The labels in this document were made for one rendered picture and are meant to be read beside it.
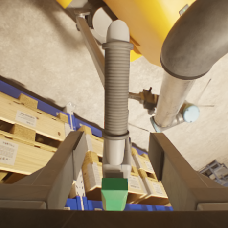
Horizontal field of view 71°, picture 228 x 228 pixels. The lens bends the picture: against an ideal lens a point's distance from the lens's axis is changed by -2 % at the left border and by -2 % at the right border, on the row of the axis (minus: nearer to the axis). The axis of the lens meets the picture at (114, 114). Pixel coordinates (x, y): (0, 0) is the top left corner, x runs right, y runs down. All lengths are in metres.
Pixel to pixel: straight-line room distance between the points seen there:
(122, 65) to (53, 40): 1.39
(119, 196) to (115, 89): 0.15
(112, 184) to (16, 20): 1.46
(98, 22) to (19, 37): 0.74
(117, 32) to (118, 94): 0.07
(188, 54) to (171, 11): 0.42
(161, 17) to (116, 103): 0.57
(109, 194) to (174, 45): 0.28
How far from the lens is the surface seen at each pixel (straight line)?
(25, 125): 1.28
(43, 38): 1.58
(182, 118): 0.85
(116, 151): 0.24
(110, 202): 0.26
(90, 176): 1.46
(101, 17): 1.11
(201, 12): 0.34
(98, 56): 0.59
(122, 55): 0.21
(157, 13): 0.73
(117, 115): 0.22
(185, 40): 0.34
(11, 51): 1.66
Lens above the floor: 1.50
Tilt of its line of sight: 44 degrees down
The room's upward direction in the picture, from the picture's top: 158 degrees clockwise
